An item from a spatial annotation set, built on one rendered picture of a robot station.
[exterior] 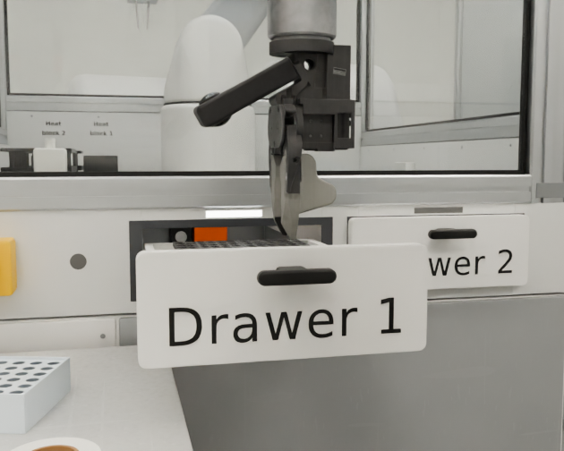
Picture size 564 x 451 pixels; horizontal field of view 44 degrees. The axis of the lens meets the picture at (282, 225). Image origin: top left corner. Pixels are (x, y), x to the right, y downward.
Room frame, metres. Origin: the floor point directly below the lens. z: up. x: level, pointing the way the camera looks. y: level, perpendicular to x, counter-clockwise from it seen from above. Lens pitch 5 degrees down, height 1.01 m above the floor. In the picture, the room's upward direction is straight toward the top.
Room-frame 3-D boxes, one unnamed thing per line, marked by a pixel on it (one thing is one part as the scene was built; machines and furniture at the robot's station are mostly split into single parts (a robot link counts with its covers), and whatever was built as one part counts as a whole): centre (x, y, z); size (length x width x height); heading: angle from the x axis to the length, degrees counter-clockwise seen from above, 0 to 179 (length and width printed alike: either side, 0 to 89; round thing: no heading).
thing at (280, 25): (0.78, -0.02, 1.16); 0.08 x 0.08 x 0.05
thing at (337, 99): (0.78, -0.03, 1.08); 0.09 x 0.08 x 0.12; 103
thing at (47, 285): (1.47, 0.14, 0.87); 1.02 x 0.95 x 0.14; 103
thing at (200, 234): (1.36, 0.16, 0.86); 0.11 x 0.04 x 0.06; 103
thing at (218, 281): (0.68, -0.01, 0.87); 0.29 x 0.02 x 0.11; 103
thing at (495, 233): (1.06, -0.24, 0.87); 0.29 x 0.02 x 0.11; 103
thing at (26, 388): (0.69, 0.28, 0.78); 0.12 x 0.08 x 0.04; 178
